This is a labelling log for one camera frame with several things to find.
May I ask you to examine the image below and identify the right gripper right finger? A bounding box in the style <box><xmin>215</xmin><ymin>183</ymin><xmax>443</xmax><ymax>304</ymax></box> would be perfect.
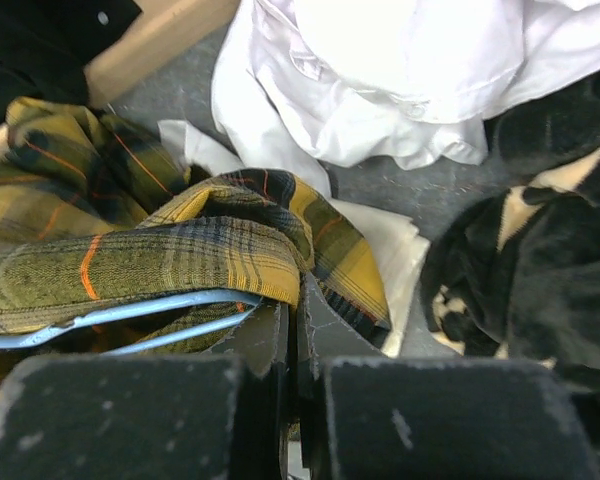
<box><xmin>299</xmin><ymin>276</ymin><xmax>600</xmax><ymax>479</ymax></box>

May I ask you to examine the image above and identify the yellow plaid shirt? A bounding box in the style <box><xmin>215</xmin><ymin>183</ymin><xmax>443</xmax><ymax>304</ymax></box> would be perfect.
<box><xmin>0</xmin><ymin>97</ymin><xmax>392</xmax><ymax>421</ymax></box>

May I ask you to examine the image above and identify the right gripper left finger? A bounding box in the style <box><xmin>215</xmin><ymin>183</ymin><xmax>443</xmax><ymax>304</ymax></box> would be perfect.
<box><xmin>0</xmin><ymin>303</ymin><xmax>290</xmax><ymax>479</ymax></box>

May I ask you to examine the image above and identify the front black shirt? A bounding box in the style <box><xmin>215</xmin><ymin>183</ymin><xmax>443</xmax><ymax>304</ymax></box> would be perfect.
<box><xmin>0</xmin><ymin>0</ymin><xmax>142</xmax><ymax>124</ymax></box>

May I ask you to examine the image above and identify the wooden clothes rack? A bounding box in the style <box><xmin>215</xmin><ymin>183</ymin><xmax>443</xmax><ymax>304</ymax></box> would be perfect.
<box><xmin>0</xmin><ymin>1</ymin><xmax>237</xmax><ymax>151</ymax></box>

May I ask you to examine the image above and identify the cream folded cloth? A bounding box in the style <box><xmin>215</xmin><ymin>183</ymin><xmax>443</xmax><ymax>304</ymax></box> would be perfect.
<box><xmin>330</xmin><ymin>199</ymin><xmax>430</xmax><ymax>358</ymax></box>

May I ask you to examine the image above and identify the black floral blanket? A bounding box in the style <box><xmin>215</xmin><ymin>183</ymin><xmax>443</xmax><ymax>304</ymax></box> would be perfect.
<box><xmin>421</xmin><ymin>72</ymin><xmax>600</xmax><ymax>401</ymax></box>

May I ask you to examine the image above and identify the white shirt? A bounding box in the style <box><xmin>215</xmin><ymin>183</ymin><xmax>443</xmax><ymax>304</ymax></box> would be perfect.
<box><xmin>158</xmin><ymin>1</ymin><xmax>600</xmax><ymax>195</ymax></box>

